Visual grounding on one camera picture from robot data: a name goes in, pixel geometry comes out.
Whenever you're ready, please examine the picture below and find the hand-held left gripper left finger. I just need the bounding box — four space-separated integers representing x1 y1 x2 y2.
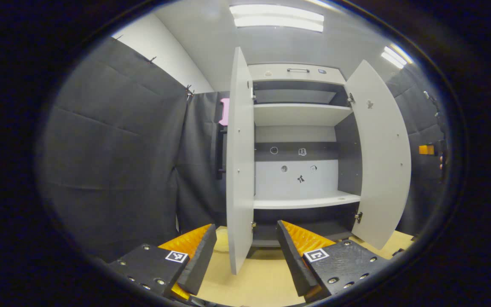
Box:
109 224 217 301

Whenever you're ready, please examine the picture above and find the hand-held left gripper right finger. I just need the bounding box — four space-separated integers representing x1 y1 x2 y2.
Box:
276 220 389 303

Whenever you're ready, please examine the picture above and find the grey cabinet door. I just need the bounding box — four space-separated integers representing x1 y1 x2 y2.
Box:
226 47 255 275
344 60 412 251

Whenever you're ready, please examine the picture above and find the grey cabinet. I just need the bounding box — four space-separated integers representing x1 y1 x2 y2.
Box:
248 63 363 248

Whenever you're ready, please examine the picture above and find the quilted black cloth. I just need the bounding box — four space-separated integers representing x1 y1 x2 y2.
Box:
386 64 448 237
37 36 188 263

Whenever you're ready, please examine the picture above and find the black backdrop cloth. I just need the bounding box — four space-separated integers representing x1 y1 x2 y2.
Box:
176 91 231 233

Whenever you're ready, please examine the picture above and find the ceiling light panel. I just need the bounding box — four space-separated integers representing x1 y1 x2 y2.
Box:
230 4 325 32
381 44 413 70

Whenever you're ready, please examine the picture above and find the black door handle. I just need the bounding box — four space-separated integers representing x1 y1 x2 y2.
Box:
216 126 228 180

